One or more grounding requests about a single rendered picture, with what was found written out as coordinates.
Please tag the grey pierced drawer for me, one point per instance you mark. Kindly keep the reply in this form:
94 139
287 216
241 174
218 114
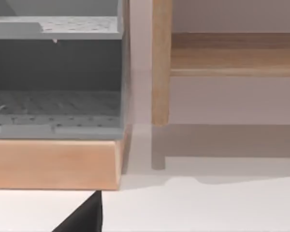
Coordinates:
55 91

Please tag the pale wooden drawer front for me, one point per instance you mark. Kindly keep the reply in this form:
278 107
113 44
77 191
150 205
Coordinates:
53 164

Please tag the wooden open shelf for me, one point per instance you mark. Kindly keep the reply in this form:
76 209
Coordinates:
162 60

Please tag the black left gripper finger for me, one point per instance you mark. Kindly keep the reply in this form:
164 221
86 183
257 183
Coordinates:
87 215

